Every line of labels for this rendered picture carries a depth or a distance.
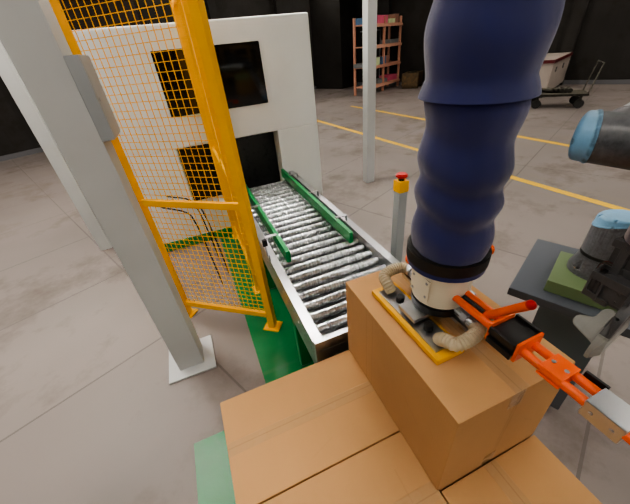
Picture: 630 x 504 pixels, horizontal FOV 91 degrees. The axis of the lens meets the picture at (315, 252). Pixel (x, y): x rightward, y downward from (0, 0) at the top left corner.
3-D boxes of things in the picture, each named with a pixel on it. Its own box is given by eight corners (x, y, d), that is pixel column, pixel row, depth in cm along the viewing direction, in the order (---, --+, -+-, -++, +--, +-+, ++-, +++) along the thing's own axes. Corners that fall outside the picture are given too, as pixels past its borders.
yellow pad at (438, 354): (371, 294, 113) (371, 283, 110) (394, 285, 115) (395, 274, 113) (436, 366, 86) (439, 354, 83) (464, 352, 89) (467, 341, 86)
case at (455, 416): (348, 348, 143) (345, 281, 120) (420, 319, 153) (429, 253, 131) (437, 491, 95) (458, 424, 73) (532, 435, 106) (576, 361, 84)
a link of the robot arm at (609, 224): (588, 238, 137) (606, 202, 128) (639, 254, 125) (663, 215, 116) (574, 250, 130) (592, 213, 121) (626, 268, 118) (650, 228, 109)
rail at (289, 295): (233, 201, 333) (229, 184, 323) (238, 199, 335) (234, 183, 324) (315, 368, 152) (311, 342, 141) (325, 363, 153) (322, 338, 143)
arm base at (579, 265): (569, 254, 145) (577, 235, 140) (622, 267, 135) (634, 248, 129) (564, 274, 133) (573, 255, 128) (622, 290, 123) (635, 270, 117)
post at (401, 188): (386, 300, 243) (393, 179, 188) (394, 298, 245) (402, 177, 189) (391, 306, 238) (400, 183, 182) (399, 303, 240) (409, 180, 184)
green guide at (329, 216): (281, 176, 340) (280, 168, 335) (290, 174, 343) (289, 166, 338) (349, 243, 215) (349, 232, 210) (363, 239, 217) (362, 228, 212)
